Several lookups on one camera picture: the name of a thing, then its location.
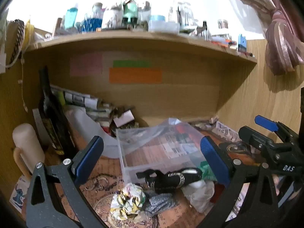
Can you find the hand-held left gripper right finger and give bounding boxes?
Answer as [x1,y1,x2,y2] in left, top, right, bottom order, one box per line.
[197,136,279,228]

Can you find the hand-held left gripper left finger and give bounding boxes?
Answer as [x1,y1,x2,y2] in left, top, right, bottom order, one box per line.
[26,136,108,228]

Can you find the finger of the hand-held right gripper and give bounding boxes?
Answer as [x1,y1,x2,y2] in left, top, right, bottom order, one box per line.
[238,126,276,158]
[255,115,300,146]

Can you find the white fabric scrunchie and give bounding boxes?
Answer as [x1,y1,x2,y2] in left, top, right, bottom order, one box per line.
[182,180,215,213]

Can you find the black beaded hair scrunchie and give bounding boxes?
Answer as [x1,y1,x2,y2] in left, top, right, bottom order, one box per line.
[136,167,203,191]

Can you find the clear plastic storage box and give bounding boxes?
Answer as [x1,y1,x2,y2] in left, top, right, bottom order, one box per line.
[116,125,207,185]

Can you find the floral yellow white scrunchie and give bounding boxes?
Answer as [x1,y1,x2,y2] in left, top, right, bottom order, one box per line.
[110,183,147,220]

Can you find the grey knitted scrunchie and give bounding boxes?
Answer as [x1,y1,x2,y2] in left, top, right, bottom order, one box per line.
[144,193,179,217]

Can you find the green packet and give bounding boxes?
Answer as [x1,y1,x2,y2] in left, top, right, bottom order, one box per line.
[200,161,218,181]

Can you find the white plastic bag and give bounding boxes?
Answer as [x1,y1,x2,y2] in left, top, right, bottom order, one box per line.
[65,106,120,159]

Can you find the clear plastic bag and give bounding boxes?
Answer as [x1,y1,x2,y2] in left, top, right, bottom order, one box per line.
[119,117,205,164]

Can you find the small pink card box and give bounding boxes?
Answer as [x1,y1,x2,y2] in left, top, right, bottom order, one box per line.
[113,110,135,128]

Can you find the dark glass bottle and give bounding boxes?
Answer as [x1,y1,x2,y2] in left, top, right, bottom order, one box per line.
[38,66,75,158]

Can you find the stack of folded newspapers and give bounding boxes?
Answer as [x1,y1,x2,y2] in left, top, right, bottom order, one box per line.
[49,84,119,126]

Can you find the blue small box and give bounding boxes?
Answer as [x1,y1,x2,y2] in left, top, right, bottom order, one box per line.
[237,34,247,53]

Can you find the blue cartoon sticker card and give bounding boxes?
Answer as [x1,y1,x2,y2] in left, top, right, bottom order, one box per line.
[9,175,30,212]

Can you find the pink striped curtain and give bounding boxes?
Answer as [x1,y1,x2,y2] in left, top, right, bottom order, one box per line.
[223,0,304,76]

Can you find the pink sticky note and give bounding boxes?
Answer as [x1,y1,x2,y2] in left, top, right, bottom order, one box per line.
[70,53,103,77]

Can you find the orange sticky note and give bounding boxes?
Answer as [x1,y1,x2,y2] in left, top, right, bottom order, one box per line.
[109,68,162,84]

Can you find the green sticky note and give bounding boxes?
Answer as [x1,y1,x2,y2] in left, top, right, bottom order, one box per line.
[113,60,152,68]

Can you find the wooden shelf board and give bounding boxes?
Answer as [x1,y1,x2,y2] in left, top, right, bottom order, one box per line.
[24,29,258,65]

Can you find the blue glass jar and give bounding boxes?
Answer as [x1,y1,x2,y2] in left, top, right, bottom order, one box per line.
[81,2,103,33]

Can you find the woven patterned bag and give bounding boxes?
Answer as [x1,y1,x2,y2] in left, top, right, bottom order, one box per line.
[5,19,25,69]

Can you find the clear glass bottles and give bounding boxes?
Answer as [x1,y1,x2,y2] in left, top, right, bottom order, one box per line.
[168,1,198,28]

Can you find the teal plastic bottle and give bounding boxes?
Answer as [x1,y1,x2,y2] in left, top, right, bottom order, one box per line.
[65,3,79,29]

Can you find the white plastic box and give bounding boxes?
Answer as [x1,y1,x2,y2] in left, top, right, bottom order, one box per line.
[148,20,180,34]

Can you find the white bottle with dark cap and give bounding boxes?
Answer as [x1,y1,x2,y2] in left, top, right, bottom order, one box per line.
[102,0,124,28]

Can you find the green pump bottle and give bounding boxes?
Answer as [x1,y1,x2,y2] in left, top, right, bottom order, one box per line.
[122,0,139,25]

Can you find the beige mug with handle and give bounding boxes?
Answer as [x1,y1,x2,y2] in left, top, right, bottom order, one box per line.
[12,123,46,180]

